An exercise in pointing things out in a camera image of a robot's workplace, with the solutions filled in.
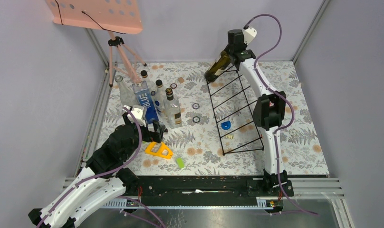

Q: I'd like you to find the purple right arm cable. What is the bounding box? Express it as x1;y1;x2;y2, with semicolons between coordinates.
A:
243;14;320;216

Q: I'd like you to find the blue square glass bottle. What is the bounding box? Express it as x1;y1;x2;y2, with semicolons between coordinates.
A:
132;80;159;124

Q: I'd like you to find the clear bottle black label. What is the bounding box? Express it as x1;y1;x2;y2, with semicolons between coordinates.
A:
114;76;139;106

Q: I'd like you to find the dark green wine bottle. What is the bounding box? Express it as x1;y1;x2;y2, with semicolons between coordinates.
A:
204;47;231;83

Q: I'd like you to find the clear bottle blue gold emblem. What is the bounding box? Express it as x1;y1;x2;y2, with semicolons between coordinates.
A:
140;70;157;98

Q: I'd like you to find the poker chip near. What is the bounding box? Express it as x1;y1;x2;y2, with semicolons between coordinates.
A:
192;116;200;124

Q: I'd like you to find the poker chip middle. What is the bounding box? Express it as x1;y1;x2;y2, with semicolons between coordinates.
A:
192;103;200;110

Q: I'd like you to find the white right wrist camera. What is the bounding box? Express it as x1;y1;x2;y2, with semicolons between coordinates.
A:
242;26;257;45

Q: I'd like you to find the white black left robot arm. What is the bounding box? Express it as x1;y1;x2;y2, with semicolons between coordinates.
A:
28;109;167;228

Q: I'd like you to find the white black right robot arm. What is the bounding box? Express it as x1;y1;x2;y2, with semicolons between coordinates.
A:
225;27;287;196

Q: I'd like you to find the white poker chip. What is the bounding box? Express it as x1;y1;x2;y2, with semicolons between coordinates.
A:
288;129;297;136

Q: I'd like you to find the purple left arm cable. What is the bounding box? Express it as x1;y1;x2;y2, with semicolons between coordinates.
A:
36;107;143;228

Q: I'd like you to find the clear round bottle gold label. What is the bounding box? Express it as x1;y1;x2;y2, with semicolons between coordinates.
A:
154;79;167;118

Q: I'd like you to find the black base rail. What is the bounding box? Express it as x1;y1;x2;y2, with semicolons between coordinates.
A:
122;176;294;208

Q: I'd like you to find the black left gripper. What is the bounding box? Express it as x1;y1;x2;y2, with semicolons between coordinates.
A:
124;112;165;160

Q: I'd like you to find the pink music stand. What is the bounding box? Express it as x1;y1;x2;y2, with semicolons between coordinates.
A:
45;0;147;86

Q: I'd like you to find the clear square bottle black cap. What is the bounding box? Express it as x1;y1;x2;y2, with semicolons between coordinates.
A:
164;88;182;129

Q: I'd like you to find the blue arch toy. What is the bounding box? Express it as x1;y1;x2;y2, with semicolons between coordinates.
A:
221;121;231;131

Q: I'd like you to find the green flat block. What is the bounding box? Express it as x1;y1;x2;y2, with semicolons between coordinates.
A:
176;157;185;169

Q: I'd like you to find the black wire wine rack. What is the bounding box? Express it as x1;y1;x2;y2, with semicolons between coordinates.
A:
207;66;264;156

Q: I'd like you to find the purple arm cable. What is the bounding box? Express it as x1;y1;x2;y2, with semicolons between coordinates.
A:
36;107;143;228
243;14;320;216

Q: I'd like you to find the yellow triangle frame toy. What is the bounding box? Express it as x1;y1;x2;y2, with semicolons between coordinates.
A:
144;142;173;159

